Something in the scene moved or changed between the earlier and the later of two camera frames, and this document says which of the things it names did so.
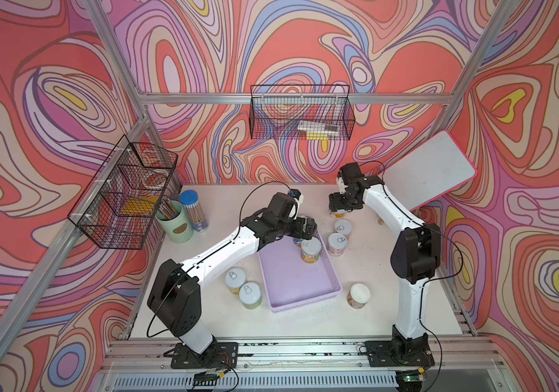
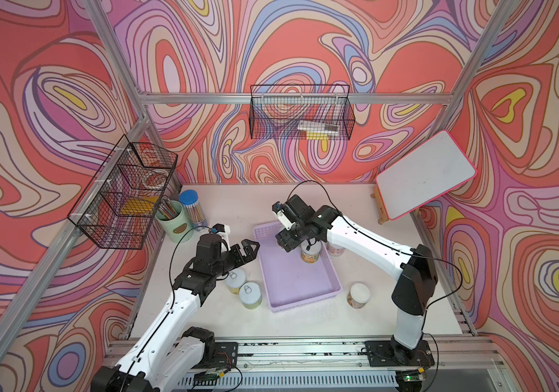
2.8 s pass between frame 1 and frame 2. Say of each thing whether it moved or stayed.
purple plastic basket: stayed
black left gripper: moved
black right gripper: moved
